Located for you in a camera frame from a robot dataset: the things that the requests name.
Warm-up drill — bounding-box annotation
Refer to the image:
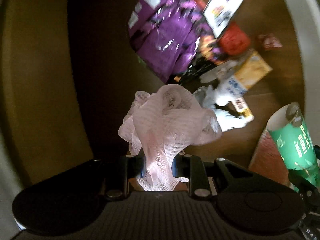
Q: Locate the small red candy wrapper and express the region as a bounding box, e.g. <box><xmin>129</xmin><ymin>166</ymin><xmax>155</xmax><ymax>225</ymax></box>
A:
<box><xmin>257</xmin><ymin>34</ymin><xmax>283</xmax><ymax>51</ymax></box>

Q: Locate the red plastic bag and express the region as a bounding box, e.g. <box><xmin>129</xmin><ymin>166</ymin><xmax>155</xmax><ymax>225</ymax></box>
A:
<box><xmin>219</xmin><ymin>22</ymin><xmax>251</xmax><ymax>56</ymax></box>

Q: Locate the green paper cup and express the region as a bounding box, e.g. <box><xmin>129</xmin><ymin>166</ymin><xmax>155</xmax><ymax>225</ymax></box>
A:
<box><xmin>266</xmin><ymin>102</ymin><xmax>319</xmax><ymax>187</ymax></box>

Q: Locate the purple snack bag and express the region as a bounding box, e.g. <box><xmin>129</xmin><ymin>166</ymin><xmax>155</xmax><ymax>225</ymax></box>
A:
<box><xmin>128</xmin><ymin>0</ymin><xmax>213</xmax><ymax>83</ymax></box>

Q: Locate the pink foam fruit net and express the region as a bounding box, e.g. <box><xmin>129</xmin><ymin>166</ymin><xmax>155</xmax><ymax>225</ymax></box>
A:
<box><xmin>118</xmin><ymin>85</ymin><xmax>222</xmax><ymax>191</ymax></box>

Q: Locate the yellow paper packet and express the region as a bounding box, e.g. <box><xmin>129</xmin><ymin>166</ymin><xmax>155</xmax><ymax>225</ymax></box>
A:
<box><xmin>228</xmin><ymin>49</ymin><xmax>273</xmax><ymax>96</ymax></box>

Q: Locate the white purple carton box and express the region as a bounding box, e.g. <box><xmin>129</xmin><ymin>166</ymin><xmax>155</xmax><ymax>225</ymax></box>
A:
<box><xmin>203</xmin><ymin>0</ymin><xmax>244</xmax><ymax>38</ymax></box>

